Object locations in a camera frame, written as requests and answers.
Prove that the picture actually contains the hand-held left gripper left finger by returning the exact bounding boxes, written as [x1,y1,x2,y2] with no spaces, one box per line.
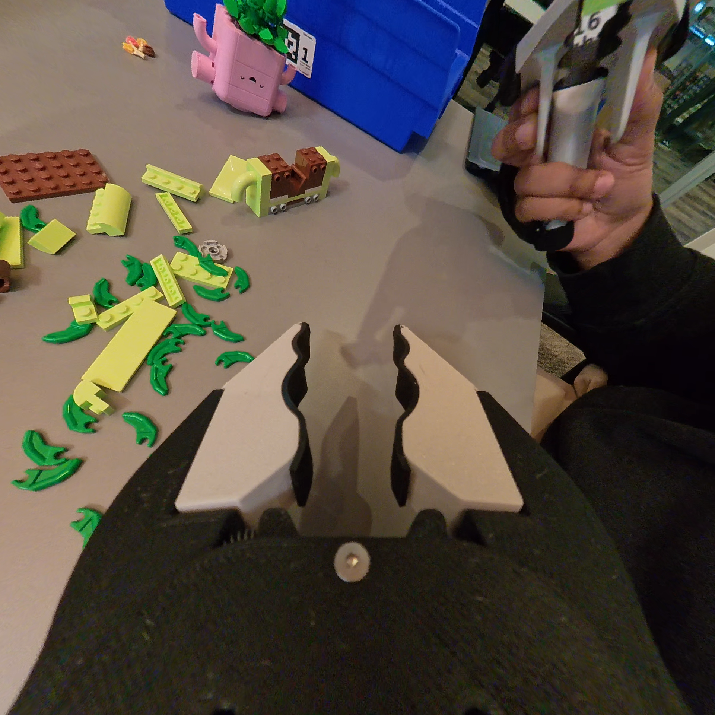
[175,322,312,526]

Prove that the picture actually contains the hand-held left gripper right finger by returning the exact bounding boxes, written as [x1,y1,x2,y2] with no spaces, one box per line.
[392,323,526,526]

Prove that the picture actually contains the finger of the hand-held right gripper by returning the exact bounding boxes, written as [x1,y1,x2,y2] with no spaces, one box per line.
[610,0,679,142]
[515,0,582,160]

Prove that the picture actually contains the person's right forearm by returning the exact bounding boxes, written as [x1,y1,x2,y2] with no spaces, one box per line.
[544,193,715,414]

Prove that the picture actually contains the person's right hand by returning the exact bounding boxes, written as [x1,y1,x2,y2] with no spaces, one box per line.
[492,50,662,270]

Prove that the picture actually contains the dark laptop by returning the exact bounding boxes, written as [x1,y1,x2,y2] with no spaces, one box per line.
[465,106,512,175]

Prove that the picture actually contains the scattered lime green bricks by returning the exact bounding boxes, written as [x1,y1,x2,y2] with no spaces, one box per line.
[0,155,249,417]

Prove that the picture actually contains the blue plastic bin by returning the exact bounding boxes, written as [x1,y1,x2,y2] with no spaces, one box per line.
[163,0,487,153]

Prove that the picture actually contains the scattered green leaf pieces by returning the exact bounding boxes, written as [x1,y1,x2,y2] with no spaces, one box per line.
[11,204,255,551]

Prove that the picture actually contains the white printed marker tag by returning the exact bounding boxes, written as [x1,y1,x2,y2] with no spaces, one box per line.
[279,19,316,78]

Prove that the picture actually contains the lime and brown brick assembly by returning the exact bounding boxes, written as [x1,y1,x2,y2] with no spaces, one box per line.
[232,146,340,219]

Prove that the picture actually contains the pink brick plant pot figure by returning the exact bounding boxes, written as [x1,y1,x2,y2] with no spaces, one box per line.
[191,0,297,117]

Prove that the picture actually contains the large brown studded plate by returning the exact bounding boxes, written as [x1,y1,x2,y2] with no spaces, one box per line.
[0,149,108,203]

